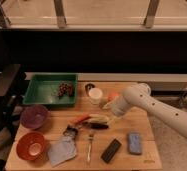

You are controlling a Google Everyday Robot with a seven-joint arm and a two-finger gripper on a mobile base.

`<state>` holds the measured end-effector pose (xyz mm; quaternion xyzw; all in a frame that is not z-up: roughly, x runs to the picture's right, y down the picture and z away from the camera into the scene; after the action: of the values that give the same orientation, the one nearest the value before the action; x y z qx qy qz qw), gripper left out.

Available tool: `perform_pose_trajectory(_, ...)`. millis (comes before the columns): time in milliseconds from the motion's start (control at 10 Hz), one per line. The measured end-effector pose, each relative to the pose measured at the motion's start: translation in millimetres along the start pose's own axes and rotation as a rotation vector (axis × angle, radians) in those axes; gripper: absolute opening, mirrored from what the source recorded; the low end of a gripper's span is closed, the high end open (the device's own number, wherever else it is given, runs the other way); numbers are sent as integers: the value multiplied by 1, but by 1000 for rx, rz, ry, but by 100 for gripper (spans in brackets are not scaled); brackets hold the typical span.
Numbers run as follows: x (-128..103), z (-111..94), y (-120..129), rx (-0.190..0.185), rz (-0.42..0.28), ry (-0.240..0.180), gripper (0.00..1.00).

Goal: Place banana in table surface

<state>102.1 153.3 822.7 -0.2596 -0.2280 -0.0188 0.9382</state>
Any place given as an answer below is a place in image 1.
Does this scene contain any metal fork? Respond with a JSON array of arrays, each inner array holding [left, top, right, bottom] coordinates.
[[87, 133, 94, 163]]

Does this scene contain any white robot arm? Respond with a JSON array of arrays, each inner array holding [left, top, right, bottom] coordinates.
[[103, 83, 187, 139]]

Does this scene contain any orange carrot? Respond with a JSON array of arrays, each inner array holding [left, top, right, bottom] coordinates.
[[69, 114, 90, 126]]

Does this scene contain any yellow banana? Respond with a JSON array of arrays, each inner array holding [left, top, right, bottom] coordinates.
[[88, 114, 110, 124]]

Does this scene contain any black chair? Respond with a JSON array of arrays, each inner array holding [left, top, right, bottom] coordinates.
[[0, 63, 24, 171]]

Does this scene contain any black remote control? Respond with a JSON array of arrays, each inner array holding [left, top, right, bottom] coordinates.
[[101, 139, 121, 163]]

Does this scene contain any white cup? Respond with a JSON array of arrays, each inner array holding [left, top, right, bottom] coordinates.
[[88, 88, 103, 105]]

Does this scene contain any grey folded cloth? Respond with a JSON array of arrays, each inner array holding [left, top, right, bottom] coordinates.
[[48, 136, 77, 166]]

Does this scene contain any green plastic tray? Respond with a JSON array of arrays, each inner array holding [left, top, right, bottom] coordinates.
[[23, 73, 78, 107]]

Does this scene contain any bunch of dark grapes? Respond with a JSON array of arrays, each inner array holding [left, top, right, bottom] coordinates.
[[57, 83, 74, 97]]

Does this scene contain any blue sponge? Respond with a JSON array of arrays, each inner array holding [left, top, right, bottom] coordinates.
[[128, 133, 142, 155]]

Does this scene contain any orange bowl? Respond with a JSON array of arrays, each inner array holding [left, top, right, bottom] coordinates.
[[16, 131, 46, 161]]

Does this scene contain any small dark round tin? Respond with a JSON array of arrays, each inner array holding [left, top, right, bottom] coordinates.
[[85, 83, 95, 93]]

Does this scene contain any purple bowl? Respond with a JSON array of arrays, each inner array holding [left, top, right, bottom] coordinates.
[[20, 105, 49, 130]]

